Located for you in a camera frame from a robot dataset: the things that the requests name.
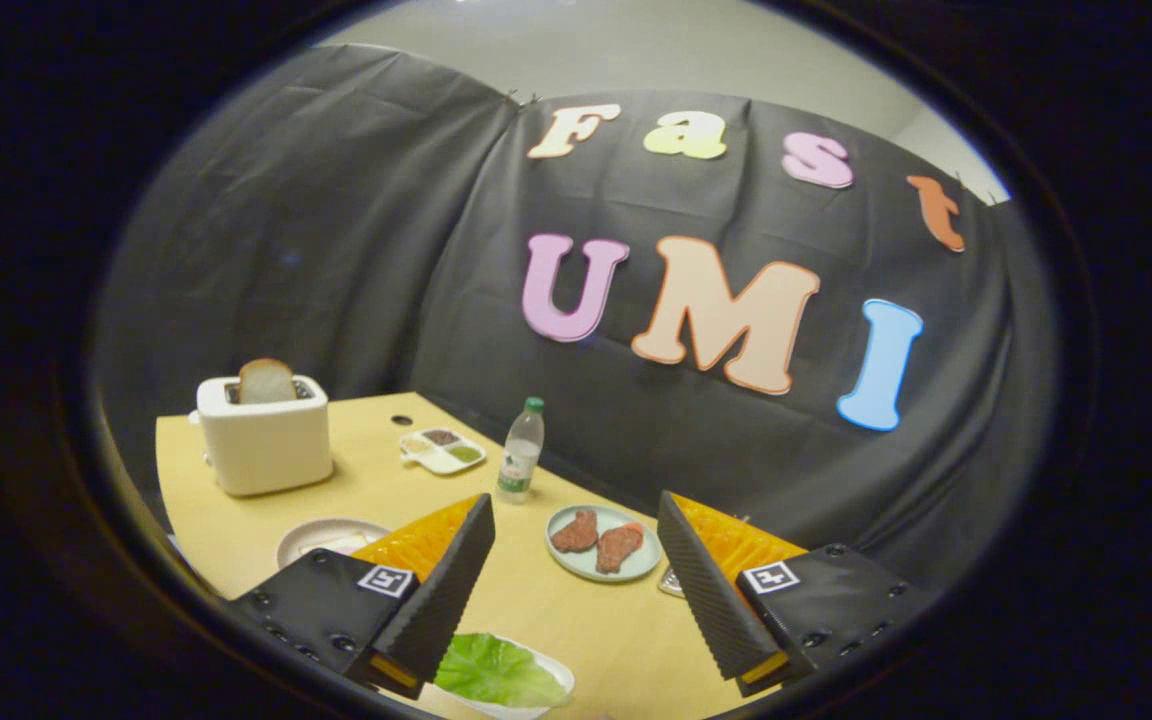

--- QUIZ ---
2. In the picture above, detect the green lettuce leaf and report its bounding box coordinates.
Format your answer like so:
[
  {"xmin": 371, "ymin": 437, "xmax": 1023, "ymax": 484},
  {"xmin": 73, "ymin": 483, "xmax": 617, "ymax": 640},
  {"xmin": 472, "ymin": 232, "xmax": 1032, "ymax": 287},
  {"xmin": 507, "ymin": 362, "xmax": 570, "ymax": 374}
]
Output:
[{"xmin": 433, "ymin": 633, "xmax": 572, "ymax": 709}]

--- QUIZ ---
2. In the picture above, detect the brown meat piece orange tip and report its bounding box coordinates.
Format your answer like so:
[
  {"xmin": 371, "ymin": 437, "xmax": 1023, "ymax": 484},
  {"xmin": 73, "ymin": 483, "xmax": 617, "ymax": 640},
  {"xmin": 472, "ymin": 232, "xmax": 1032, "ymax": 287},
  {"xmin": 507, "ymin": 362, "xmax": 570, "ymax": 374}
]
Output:
[{"xmin": 596, "ymin": 522, "xmax": 645, "ymax": 575}]

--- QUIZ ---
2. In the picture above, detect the white toaster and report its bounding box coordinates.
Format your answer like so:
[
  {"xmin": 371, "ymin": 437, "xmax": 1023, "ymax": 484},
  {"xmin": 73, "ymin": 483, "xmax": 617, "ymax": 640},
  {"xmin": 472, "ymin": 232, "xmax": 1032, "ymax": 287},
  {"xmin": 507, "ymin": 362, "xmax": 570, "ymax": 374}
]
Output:
[{"xmin": 196, "ymin": 375, "xmax": 334, "ymax": 498}]

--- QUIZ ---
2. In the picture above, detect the round beige plate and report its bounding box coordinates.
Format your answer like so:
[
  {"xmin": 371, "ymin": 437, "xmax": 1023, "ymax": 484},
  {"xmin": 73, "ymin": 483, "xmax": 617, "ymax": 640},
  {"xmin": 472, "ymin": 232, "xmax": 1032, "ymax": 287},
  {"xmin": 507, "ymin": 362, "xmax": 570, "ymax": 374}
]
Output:
[{"xmin": 276, "ymin": 517, "xmax": 392, "ymax": 571}]

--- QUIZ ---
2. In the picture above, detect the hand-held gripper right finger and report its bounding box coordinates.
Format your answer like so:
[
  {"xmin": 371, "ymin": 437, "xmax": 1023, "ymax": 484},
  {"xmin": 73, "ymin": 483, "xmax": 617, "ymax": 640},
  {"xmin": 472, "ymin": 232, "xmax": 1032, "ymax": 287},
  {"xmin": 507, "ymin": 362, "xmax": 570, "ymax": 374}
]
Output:
[{"xmin": 656, "ymin": 490, "xmax": 939, "ymax": 699}]

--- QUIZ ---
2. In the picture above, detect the toasted bread slice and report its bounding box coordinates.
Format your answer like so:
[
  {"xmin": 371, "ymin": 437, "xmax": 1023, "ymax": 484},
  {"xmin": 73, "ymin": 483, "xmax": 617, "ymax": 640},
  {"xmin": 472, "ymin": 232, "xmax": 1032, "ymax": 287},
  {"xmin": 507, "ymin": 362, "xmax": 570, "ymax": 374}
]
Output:
[{"xmin": 239, "ymin": 358, "xmax": 297, "ymax": 405}]

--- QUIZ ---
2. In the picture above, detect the white divided grain tray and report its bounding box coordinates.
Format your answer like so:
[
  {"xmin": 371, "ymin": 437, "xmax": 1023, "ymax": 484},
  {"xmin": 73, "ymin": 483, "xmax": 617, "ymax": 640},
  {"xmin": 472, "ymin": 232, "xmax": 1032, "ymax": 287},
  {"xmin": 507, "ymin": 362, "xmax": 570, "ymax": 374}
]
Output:
[{"xmin": 399, "ymin": 428, "xmax": 487, "ymax": 476}]

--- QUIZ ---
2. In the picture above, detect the clear water bottle green cap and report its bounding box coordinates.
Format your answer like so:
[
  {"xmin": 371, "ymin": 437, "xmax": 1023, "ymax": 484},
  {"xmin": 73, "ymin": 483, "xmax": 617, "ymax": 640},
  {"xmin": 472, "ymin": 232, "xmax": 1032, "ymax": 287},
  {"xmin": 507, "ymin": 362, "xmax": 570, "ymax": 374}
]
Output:
[{"xmin": 496, "ymin": 397, "xmax": 545, "ymax": 504}]

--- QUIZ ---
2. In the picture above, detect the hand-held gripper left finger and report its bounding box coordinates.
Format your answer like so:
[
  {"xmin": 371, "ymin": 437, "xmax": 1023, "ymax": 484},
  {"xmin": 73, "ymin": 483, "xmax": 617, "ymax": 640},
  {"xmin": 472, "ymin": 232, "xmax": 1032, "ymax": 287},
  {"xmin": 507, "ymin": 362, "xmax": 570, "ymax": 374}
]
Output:
[{"xmin": 229, "ymin": 493, "xmax": 497, "ymax": 701}]

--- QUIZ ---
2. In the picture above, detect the pale green plate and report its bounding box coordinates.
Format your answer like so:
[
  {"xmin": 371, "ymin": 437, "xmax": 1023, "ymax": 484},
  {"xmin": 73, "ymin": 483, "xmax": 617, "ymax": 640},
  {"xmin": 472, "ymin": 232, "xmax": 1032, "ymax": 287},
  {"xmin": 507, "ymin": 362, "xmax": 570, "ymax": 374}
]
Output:
[{"xmin": 545, "ymin": 504, "xmax": 663, "ymax": 584}]

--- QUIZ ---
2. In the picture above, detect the white rectangular plate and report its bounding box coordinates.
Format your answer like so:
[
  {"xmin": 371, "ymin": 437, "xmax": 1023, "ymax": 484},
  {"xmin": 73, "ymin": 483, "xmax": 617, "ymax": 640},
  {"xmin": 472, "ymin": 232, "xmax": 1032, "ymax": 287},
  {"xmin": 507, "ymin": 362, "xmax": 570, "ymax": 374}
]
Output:
[{"xmin": 433, "ymin": 633, "xmax": 577, "ymax": 720}]

